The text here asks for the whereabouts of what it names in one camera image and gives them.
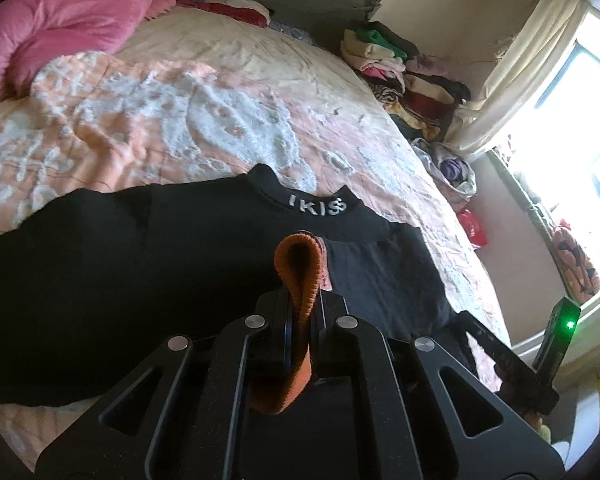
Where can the red plastic bag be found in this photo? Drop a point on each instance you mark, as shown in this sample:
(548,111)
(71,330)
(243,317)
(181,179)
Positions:
(472,227)

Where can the floral bag with clothes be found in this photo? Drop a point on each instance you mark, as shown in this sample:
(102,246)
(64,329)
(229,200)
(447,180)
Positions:
(450,170)

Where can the window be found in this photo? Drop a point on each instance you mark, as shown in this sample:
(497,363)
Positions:
(580,135)

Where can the grey patterned cloth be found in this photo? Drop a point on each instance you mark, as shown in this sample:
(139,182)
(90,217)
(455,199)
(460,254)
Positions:
(290,30)

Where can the cream curtain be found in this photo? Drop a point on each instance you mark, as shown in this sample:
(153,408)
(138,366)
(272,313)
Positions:
(525,70)

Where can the black sweater with white lettering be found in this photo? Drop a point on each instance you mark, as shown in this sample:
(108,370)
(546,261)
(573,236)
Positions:
(130,285)

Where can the orange patterned cushion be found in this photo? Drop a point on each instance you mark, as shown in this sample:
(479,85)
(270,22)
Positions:
(577,260)

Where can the peach and white floral blanket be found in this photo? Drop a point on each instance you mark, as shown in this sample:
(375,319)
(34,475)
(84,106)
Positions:
(180,125)

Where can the pink quilt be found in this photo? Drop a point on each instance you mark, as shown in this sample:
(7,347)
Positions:
(55,25)

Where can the cream bed sheet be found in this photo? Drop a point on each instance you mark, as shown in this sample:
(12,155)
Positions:
(220,40)

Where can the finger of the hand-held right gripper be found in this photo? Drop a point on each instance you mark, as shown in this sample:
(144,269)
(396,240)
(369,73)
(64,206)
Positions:
(505,360)

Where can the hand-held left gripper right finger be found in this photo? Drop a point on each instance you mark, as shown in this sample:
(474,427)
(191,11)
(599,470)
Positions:
(332,332)

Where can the orange knit cloth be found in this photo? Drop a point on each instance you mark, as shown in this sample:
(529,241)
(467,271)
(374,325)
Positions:
(300,270)

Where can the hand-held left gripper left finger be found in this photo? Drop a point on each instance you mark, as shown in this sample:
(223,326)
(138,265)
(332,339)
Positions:
(279,332)

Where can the pile of folded clothes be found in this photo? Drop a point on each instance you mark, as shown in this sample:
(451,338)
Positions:
(405,80)

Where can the grey headboard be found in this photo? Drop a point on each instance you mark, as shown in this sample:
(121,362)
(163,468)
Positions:
(305,5)

